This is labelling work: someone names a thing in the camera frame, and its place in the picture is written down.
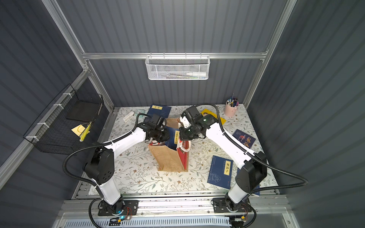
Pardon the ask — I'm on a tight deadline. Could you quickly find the jute canvas Christmas bag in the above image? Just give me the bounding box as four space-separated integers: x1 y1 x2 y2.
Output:
148 118 192 172

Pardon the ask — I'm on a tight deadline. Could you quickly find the blue book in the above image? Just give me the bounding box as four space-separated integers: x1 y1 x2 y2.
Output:
237 168 260 197
207 155 233 190
147 104 171 118
165 127 180 151

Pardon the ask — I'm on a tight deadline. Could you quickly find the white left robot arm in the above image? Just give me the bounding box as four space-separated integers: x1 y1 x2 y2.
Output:
83 114 170 215

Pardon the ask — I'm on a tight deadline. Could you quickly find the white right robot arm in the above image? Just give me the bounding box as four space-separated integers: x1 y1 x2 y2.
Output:
179 105 267 211

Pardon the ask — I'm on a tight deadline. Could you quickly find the yellow cartoon book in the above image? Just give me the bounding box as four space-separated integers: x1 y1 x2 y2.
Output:
201 109 219 126

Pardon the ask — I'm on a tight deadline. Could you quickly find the pink pen cup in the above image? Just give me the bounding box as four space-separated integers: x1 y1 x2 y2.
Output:
224 93 239 118

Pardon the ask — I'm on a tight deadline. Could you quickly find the floral table cloth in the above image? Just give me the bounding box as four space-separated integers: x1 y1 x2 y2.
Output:
107 104 263 196

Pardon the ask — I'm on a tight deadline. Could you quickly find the white marker in basket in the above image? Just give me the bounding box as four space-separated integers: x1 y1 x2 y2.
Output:
183 72 207 78

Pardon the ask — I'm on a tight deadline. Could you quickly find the dark portrait book right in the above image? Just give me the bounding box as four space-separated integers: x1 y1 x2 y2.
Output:
233 129 256 149

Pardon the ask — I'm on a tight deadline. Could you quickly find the yellow sticky note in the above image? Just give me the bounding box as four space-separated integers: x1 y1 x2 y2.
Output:
71 124 90 137

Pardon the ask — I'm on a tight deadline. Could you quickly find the white wire basket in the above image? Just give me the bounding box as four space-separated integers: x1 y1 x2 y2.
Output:
145 55 211 80

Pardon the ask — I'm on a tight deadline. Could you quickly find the black wire wall basket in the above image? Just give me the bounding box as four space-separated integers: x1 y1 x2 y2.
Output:
23 86 105 155

